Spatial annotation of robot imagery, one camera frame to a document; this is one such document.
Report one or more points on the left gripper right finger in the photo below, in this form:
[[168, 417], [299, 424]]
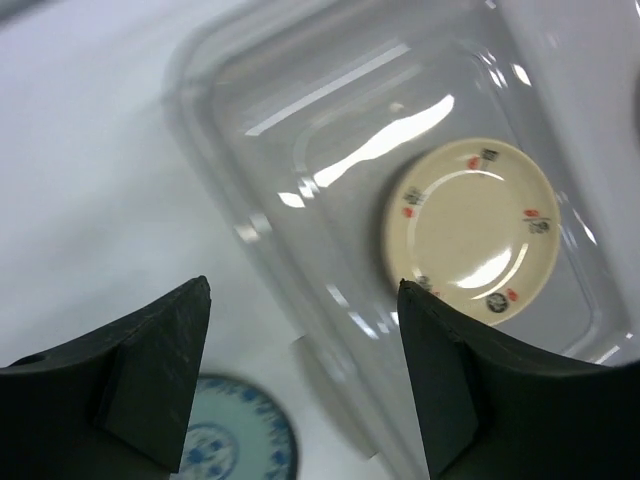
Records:
[[490, 406]]

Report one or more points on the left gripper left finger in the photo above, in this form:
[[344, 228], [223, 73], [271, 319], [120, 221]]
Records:
[[114, 403]]

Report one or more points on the blue floral plate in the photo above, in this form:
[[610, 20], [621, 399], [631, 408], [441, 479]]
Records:
[[237, 431]]

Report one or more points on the cream plate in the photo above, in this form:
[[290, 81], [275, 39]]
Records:
[[475, 223]]

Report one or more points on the clear plastic bin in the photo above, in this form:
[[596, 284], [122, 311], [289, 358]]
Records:
[[304, 115]]

